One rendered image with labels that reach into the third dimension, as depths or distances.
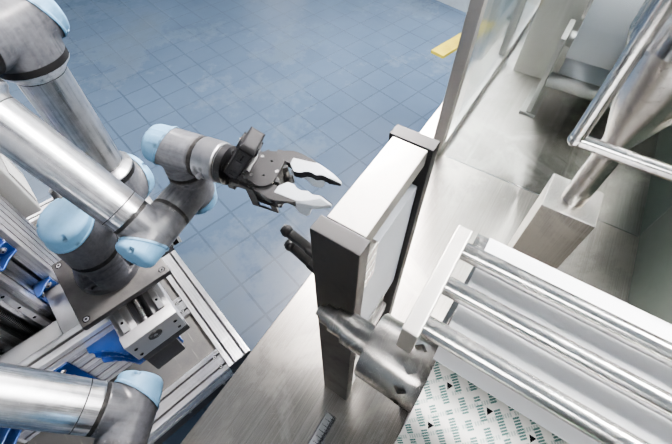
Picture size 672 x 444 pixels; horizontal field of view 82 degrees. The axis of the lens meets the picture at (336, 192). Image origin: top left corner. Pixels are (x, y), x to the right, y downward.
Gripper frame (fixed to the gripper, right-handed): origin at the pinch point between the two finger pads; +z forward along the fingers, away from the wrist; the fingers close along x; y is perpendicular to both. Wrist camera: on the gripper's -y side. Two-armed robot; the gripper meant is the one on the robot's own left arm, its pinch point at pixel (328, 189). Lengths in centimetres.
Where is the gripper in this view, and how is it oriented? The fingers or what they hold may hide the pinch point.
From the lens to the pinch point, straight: 61.5
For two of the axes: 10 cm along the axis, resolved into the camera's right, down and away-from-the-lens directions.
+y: 0.5, 5.3, 8.5
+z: 9.3, 2.9, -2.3
